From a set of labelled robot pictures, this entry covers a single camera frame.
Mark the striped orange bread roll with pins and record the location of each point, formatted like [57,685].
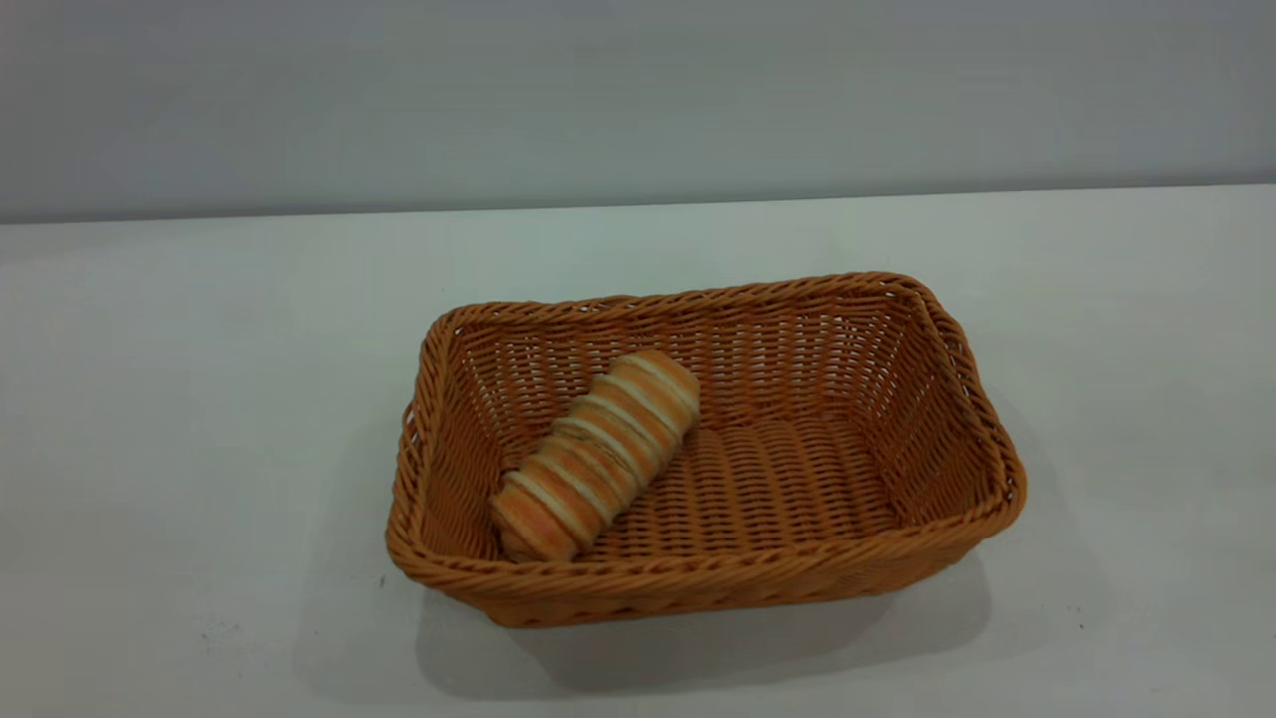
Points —
[598,459]

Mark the orange woven wicker basket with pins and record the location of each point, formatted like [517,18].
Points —
[797,479]

